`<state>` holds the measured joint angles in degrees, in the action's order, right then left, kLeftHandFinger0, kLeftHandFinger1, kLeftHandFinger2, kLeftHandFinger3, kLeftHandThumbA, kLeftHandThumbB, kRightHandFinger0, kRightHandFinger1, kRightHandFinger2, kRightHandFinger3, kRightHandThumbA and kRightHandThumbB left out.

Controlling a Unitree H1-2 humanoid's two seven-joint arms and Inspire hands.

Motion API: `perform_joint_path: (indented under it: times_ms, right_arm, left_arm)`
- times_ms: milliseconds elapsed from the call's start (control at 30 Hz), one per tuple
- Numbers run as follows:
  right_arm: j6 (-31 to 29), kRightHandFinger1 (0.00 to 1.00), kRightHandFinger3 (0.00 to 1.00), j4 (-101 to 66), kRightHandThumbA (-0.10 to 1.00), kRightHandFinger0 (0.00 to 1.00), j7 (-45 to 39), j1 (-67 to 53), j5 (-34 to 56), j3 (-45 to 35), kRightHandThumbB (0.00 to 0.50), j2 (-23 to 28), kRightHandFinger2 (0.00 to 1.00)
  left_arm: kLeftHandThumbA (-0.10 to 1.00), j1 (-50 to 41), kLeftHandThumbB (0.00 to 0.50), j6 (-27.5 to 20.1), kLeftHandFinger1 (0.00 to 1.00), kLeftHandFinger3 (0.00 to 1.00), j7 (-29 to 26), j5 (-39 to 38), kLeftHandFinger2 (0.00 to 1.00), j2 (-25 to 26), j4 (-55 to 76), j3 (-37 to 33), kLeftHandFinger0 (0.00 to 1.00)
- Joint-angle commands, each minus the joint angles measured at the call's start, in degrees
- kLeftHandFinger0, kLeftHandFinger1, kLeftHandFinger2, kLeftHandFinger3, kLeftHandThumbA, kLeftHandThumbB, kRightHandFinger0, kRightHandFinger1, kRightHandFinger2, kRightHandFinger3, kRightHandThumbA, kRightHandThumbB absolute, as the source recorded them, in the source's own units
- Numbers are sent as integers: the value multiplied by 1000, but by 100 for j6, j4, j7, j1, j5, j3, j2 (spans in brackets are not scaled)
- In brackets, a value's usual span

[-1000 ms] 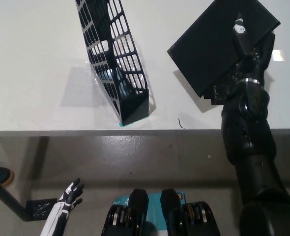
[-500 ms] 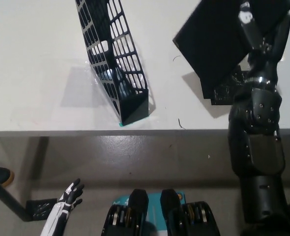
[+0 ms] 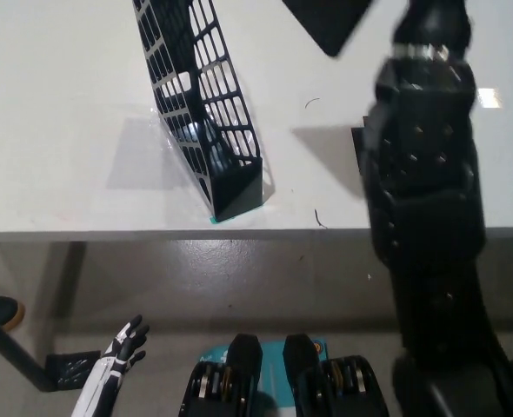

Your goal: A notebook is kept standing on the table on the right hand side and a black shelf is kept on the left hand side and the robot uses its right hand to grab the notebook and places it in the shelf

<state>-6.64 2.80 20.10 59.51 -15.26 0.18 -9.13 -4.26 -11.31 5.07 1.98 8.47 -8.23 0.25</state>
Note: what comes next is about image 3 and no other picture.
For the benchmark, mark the short thick dark thread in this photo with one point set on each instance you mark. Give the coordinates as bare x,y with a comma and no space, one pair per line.
318,218

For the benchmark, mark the black notebook with gold corners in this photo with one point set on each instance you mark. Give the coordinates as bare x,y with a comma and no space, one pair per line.
326,21

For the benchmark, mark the grey table leg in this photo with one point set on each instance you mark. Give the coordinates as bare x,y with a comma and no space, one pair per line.
63,295

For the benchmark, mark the robot left white black hand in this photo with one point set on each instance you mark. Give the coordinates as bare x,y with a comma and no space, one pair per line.
108,369

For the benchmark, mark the thin curved dark thread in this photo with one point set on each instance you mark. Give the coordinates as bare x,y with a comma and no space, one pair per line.
311,102

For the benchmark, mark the black tape patch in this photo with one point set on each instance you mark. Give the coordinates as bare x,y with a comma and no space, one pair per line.
357,147

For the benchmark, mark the robot right black white hand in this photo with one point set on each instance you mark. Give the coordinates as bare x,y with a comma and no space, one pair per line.
435,21

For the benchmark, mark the teal tape piece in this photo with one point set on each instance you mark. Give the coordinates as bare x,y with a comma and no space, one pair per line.
215,220

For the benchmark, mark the black mesh file shelf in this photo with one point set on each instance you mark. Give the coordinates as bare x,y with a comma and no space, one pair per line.
238,191

